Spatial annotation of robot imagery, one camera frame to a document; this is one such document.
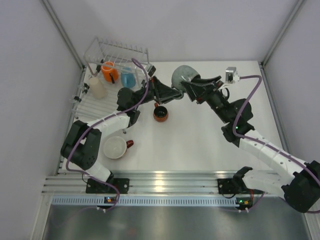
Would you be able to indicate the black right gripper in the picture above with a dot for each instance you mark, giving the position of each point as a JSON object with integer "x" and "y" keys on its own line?
{"x": 206, "y": 91}

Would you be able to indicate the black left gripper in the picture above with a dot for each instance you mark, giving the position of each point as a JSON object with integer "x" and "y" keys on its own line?
{"x": 155, "y": 90}

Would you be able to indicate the grey green speckled mug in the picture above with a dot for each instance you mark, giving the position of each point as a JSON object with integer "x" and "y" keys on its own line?
{"x": 183, "y": 73}

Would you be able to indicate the blue mug white interior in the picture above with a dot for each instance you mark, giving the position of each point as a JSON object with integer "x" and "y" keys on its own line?
{"x": 127, "y": 78}

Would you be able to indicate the orange mug black handle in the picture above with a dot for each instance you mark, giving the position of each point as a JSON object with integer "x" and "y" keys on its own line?
{"x": 109, "y": 72}

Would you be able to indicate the beige handleless cup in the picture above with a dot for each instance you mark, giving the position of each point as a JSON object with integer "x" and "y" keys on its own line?
{"x": 97, "y": 88}

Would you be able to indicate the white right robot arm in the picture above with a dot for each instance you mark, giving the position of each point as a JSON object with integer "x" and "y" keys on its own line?
{"x": 296, "y": 181}

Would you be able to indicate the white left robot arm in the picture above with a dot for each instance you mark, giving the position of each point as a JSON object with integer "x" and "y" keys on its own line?
{"x": 83, "y": 142}

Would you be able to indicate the brown mug black interior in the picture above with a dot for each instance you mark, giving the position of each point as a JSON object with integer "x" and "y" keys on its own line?
{"x": 160, "y": 113}

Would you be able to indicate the red mug white interior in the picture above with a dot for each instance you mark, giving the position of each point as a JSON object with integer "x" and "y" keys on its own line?
{"x": 116, "y": 147}

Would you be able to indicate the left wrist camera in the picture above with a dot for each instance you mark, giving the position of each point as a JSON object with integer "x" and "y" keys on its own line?
{"x": 150, "y": 69}

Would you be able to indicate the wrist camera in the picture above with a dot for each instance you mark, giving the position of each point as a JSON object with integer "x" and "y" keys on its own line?
{"x": 231, "y": 74}
{"x": 150, "y": 69}

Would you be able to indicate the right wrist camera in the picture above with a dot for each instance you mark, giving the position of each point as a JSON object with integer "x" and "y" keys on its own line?
{"x": 231, "y": 74}

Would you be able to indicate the silver wire dish rack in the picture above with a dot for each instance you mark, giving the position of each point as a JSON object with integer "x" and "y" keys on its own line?
{"x": 106, "y": 60}

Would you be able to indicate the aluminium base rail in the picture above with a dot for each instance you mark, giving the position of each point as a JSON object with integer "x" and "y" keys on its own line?
{"x": 163, "y": 183}

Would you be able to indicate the perforated grey cable duct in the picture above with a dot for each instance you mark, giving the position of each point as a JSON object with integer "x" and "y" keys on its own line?
{"x": 153, "y": 201}

